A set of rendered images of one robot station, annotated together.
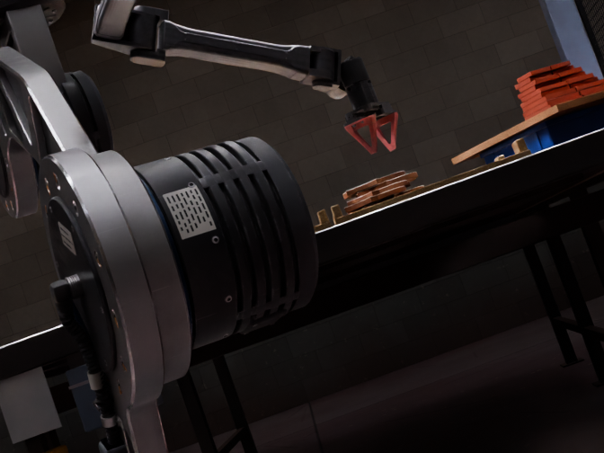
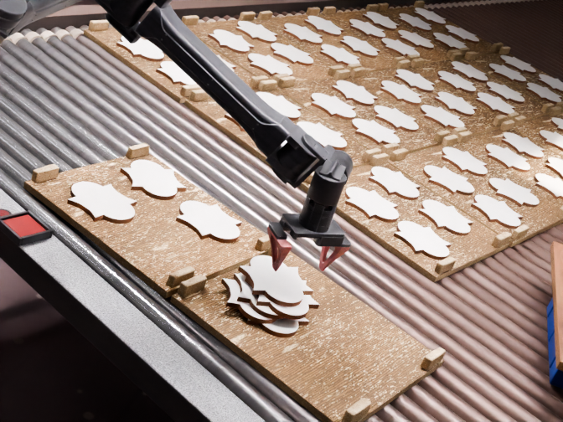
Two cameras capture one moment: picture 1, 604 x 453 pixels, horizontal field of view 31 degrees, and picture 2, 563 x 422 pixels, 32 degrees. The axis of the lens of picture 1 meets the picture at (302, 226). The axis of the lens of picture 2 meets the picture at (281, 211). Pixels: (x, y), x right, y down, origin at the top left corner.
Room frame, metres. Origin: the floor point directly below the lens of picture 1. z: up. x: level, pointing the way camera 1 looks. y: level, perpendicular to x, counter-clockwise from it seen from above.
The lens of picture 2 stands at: (0.86, -0.89, 1.97)
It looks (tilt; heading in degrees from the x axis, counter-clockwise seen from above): 28 degrees down; 28
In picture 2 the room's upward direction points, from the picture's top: 20 degrees clockwise
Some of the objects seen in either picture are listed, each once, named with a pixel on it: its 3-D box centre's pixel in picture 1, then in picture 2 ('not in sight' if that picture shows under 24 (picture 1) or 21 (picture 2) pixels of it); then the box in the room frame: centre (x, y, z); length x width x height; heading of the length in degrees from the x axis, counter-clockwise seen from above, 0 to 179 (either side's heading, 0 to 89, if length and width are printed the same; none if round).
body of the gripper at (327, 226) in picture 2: (363, 100); (317, 214); (2.27, -0.21, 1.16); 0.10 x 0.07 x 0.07; 151
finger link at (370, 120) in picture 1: (368, 131); (287, 248); (2.24, -0.20, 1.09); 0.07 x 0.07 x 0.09; 61
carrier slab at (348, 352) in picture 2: (426, 195); (310, 331); (2.30, -0.27, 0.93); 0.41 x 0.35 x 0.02; 89
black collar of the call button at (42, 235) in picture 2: not in sight; (23, 228); (2.04, 0.24, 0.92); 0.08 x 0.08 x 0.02; 86
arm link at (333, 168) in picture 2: (351, 74); (327, 184); (2.27, -0.21, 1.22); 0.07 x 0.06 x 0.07; 23
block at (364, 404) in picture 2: (519, 146); (356, 411); (2.16, -0.47, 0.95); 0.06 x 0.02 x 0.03; 179
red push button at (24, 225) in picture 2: not in sight; (23, 228); (2.04, 0.24, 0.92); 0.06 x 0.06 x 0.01; 86
